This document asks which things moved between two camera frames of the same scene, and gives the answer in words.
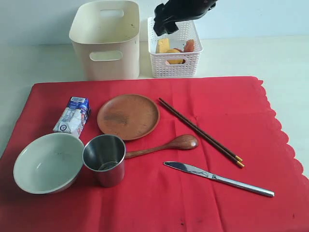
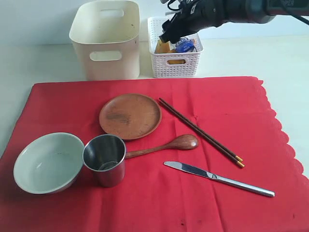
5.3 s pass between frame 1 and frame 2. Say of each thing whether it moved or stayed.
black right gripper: moved
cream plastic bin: stayed
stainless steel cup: stayed
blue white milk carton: moved
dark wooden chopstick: stayed
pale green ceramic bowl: stayed
